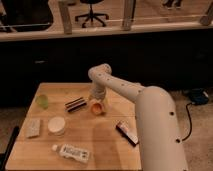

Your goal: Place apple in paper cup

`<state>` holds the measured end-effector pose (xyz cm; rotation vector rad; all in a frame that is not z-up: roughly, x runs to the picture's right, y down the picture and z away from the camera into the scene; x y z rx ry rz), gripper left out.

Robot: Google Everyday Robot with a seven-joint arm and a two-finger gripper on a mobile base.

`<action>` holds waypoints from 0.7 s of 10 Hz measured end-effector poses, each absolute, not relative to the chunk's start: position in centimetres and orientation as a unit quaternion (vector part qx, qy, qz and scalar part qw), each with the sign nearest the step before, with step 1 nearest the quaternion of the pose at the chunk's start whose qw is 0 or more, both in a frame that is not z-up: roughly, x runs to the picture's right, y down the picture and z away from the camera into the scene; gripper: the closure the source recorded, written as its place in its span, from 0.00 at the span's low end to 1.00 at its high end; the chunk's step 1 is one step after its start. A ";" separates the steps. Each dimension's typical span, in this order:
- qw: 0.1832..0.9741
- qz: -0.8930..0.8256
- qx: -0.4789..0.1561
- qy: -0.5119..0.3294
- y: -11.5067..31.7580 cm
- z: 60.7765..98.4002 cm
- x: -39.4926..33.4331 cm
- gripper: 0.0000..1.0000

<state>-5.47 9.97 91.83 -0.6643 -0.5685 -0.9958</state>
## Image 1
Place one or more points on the beige sponge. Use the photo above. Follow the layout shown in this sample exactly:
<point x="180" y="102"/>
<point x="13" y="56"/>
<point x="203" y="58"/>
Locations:
<point x="33" y="128"/>

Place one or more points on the black striped box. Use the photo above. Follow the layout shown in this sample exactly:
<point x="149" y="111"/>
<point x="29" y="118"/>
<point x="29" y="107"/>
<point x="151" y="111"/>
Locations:
<point x="76" y="104"/>

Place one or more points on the green plastic cup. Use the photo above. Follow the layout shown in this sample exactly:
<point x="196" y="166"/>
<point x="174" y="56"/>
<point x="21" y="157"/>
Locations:
<point x="42" y="101"/>

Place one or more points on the wooden railing post middle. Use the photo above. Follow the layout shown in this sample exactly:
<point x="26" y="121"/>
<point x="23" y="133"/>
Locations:
<point x="128" y="16"/>

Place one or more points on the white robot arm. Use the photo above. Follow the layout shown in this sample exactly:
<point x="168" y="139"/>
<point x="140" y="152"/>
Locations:
<point x="160" y="143"/>

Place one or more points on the black and white tube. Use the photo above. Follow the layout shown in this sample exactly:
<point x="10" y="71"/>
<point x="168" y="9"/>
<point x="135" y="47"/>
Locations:
<point x="125" y="130"/>

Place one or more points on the black power adapter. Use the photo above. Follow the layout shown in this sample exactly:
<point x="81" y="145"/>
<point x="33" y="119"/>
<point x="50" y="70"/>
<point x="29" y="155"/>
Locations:
<point x="199" y="97"/>

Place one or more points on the wooden railing post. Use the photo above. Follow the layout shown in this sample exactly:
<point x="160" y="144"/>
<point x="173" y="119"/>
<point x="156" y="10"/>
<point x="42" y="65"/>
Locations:
<point x="128" y="16"/>
<point x="65" y="17"/>

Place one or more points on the clear plastic bottle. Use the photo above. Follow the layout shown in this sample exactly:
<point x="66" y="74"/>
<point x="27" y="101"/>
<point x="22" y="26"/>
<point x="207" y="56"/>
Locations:
<point x="69" y="151"/>

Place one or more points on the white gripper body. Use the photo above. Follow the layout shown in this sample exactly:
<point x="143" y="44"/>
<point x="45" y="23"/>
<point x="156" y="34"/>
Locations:
<point x="97" y="92"/>

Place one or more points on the wooden railing post left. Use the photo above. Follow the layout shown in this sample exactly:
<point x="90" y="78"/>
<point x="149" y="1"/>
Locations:
<point x="65" y="17"/>

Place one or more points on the orange apple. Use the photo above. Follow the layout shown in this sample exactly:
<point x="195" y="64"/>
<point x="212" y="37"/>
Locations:
<point x="97" y="108"/>

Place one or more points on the black office chair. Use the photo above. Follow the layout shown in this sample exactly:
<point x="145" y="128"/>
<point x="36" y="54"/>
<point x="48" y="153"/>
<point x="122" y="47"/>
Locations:
<point x="91" y="15"/>

